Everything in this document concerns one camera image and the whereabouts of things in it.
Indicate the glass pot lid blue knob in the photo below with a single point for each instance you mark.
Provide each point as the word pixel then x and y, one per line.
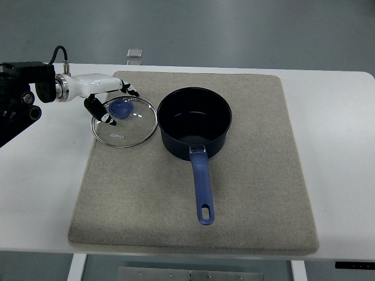
pixel 136 121

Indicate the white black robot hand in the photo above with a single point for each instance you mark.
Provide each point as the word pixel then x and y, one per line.
pixel 88 86

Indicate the dark blue saucepan blue handle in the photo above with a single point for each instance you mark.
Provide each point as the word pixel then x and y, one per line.
pixel 194 123

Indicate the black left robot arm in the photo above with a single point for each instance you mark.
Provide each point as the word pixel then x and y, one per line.
pixel 21 83

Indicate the black table control panel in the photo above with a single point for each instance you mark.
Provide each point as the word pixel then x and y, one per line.
pixel 355 265

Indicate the small metal floor plate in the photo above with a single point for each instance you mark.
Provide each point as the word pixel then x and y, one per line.
pixel 134 53

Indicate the white table leg frame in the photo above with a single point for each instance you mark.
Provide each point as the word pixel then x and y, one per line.
pixel 78 263

